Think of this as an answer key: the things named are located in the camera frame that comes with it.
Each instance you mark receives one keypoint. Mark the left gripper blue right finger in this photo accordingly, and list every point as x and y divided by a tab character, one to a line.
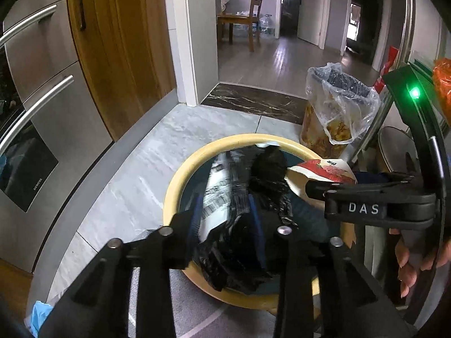
258	231

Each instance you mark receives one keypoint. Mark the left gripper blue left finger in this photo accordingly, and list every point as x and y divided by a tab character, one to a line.
194	221

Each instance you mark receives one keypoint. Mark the black plastic bag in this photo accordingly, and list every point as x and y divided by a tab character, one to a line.
226	251

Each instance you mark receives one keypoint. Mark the red white snack wrapper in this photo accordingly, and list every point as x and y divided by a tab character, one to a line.
323	170

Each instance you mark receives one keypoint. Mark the blue plastic bag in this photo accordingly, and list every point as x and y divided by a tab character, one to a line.
38	316

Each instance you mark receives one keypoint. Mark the teal bin with yellow rim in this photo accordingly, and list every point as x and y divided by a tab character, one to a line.
294	154

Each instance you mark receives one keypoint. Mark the round metal stool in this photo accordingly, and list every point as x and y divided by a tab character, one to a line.
396	152

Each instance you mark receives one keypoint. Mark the grey plaid floor mat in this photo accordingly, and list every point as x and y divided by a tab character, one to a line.
197	314

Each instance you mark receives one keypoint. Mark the bin with clear plastic liner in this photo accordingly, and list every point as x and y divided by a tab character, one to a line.
339	109

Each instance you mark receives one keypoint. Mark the orange red plastic bag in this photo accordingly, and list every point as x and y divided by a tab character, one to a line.
442	85

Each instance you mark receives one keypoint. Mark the stainless steel built-in oven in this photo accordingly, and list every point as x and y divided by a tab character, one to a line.
55	134

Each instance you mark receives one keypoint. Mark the large water bottle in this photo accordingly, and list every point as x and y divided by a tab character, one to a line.
266	25

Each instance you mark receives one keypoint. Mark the right wooden cabinet door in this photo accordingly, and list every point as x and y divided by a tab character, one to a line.
125	54

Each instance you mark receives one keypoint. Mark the wooden dining chair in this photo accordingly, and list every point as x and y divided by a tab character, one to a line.
257	10

